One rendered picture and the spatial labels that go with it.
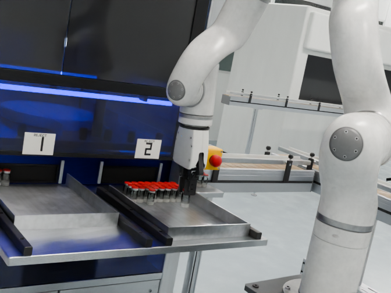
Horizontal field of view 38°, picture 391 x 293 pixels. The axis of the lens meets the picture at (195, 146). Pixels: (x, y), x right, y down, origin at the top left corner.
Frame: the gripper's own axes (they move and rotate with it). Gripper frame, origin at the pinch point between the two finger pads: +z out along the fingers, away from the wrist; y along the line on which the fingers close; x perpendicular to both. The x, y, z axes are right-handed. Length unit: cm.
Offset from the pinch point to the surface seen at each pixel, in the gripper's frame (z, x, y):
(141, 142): -4.3, 0.6, -32.4
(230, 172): 10, 44, -48
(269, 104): 18, 265, -331
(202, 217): 12.8, 12.0, -11.0
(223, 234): 12.5, 10.4, 3.3
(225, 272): 104, 121, -155
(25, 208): 9.9, -35.9, -16.7
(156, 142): -4.0, 5.7, -32.9
